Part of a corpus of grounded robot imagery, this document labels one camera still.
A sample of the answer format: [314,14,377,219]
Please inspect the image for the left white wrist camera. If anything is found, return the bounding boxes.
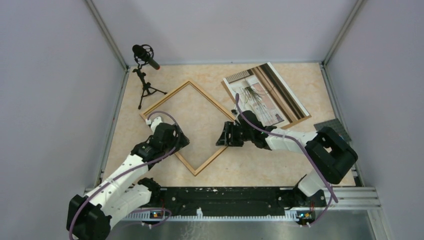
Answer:
[145,116,163,133]

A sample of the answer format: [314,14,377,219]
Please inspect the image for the printed photo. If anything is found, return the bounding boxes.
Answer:
[221,62,311,129]

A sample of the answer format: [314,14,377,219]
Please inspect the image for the aluminium front rail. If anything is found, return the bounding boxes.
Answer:
[82,187,382,222]

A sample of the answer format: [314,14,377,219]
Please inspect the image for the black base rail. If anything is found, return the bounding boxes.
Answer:
[144,186,327,217]

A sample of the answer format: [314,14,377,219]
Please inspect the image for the black microphone on tripod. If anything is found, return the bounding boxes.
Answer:
[131,44,168,110]

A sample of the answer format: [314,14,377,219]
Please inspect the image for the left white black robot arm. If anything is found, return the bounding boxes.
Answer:
[66,122,190,240]

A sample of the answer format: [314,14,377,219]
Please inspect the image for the brown cardboard backing board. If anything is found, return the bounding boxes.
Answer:
[221,78,312,129]

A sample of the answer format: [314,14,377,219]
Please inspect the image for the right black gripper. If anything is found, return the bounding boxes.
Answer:
[216,121,254,147]

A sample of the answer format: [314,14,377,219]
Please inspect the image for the dark grey mat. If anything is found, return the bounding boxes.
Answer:
[313,118,352,143]

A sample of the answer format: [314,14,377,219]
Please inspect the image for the wooden picture frame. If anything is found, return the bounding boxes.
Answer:
[140,80,235,176]

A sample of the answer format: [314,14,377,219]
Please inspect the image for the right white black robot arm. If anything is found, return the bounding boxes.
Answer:
[216,110,358,206]

